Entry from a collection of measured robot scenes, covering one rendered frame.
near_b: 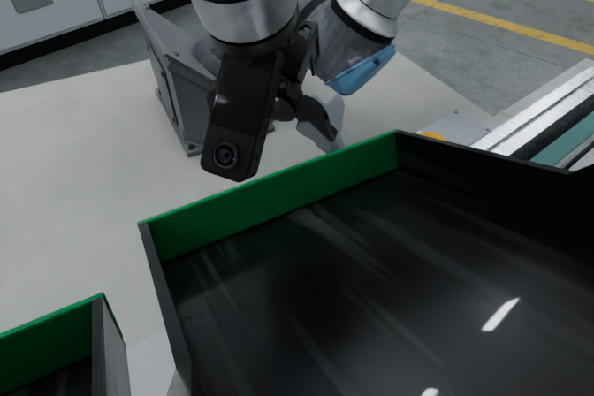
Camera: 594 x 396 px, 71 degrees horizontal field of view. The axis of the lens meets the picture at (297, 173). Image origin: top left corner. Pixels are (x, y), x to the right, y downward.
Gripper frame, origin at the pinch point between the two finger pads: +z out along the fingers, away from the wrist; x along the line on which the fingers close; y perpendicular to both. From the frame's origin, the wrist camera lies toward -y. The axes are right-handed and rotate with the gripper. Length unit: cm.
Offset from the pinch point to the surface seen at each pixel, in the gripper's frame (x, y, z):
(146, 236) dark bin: -5.3, -16.9, -29.4
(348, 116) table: -2.6, 21.5, 27.9
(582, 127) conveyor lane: -39.4, 22.7, 17.5
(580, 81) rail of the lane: -40, 34, 21
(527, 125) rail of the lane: -31.1, 19.9, 15.8
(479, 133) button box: -24.1, 15.2, 13.1
